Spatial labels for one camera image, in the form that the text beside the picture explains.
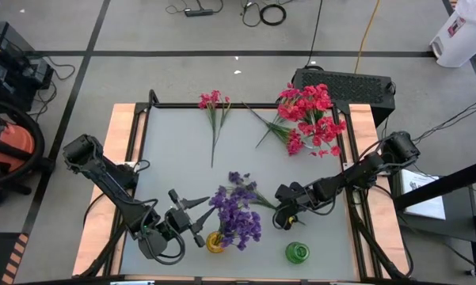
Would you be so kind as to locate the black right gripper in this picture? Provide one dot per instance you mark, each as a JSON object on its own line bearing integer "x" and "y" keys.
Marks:
{"x": 297, "y": 198}

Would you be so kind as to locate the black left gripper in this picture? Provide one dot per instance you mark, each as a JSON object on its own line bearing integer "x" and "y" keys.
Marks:
{"x": 178, "y": 219}

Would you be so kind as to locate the red artificial flower bunch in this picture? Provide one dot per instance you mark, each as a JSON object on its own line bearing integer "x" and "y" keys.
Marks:
{"x": 291, "y": 112}
{"x": 324, "y": 128}
{"x": 318, "y": 97}
{"x": 294, "y": 144}

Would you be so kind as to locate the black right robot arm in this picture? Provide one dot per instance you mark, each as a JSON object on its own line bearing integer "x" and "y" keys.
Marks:
{"x": 364, "y": 174}

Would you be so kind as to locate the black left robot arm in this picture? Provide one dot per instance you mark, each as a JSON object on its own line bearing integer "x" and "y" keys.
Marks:
{"x": 107, "y": 182}

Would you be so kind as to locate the yellow glass vase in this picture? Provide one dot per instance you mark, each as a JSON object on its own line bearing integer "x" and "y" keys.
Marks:
{"x": 213, "y": 243}

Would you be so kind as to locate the clear glass vase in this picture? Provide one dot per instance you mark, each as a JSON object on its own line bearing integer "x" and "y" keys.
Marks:
{"x": 311, "y": 145}

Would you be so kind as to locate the green glass vase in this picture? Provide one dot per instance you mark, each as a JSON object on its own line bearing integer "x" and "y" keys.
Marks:
{"x": 297, "y": 253}

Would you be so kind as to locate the white label plate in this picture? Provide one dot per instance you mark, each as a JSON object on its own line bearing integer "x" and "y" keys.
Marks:
{"x": 132, "y": 283}

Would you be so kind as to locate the black computer case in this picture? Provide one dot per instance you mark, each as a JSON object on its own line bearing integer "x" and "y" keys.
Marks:
{"x": 360, "y": 89}

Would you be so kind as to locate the white paper booklet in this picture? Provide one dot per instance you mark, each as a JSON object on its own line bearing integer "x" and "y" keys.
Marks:
{"x": 423, "y": 198}

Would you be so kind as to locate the orange vacuum cleaner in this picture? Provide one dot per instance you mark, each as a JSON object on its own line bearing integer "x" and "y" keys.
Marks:
{"x": 40, "y": 138}
{"x": 16, "y": 142}

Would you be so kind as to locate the black power strip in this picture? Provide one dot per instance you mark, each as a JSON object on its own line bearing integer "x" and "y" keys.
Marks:
{"x": 198, "y": 12}

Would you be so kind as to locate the white plastic bin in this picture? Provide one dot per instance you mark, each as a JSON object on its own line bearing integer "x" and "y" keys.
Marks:
{"x": 459, "y": 39}

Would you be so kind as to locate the black equipment stack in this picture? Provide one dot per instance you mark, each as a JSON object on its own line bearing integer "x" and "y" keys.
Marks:
{"x": 8, "y": 79}

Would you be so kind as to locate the black metal table frame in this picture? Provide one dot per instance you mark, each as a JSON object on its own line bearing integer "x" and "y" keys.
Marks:
{"x": 237, "y": 105}

